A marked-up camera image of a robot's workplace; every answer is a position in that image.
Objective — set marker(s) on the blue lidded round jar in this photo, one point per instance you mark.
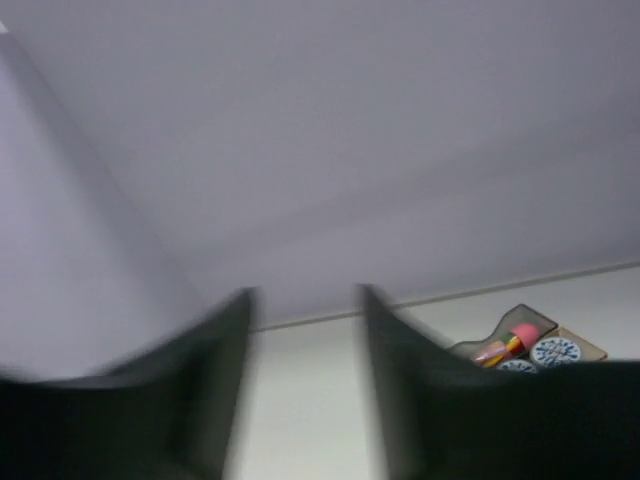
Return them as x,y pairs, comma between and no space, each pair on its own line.
518,365

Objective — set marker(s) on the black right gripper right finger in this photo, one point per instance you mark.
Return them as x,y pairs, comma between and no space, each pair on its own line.
442,417

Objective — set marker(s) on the smoky grey plastic bin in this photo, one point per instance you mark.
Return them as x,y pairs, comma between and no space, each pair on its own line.
517,315

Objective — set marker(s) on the pink capped eraser bottle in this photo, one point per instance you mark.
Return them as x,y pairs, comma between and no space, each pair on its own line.
516,343

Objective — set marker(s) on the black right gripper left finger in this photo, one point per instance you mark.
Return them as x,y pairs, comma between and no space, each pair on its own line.
167,413

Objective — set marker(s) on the amber plastic bin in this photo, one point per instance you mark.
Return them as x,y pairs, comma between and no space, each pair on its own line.
590,352

